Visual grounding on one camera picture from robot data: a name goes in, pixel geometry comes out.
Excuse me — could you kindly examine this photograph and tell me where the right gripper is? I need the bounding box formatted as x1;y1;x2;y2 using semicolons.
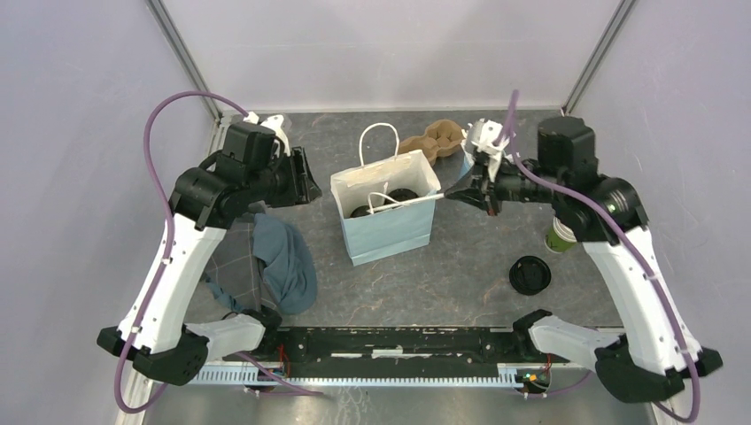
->
444;150;563;215

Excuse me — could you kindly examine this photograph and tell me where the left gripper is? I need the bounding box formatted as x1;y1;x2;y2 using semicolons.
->
247;145;324;208

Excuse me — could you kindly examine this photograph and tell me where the light blue paper bag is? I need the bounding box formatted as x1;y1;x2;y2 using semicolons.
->
329;122;442;266

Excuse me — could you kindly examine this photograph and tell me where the black plastic cup lid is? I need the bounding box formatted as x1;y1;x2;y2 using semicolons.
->
384;189;419;204

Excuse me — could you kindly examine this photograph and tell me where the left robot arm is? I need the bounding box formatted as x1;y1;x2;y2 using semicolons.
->
97;114;321;386

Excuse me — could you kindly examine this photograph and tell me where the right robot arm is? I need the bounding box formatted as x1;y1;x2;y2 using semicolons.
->
445;116;723;403

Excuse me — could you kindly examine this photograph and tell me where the blue straw holder cup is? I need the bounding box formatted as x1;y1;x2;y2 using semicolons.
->
458;155;474;180

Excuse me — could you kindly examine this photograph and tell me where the brown cardboard cup carrier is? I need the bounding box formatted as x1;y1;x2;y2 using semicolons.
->
398;120;466;166

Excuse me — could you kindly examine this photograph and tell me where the blue cloth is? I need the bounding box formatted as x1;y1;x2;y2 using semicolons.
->
205;212;319;316

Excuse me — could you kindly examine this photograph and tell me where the stack of green paper cups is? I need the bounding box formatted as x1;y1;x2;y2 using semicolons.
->
544;217;578;253

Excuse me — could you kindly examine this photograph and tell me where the stack of black lids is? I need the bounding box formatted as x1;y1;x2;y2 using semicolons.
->
508;256;552;296

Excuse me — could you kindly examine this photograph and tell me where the grey checked cloth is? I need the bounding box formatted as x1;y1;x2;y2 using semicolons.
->
199;202;277;313

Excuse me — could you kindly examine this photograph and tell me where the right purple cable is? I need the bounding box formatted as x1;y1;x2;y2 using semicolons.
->
499;89;702;425

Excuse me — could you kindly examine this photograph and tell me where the purple cable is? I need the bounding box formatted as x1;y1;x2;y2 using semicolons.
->
113;90;324;415
499;89;702;425

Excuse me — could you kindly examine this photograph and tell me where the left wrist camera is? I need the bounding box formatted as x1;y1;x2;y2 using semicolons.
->
243;112;291;157

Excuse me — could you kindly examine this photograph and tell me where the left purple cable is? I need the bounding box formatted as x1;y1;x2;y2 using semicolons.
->
113;90;324;415

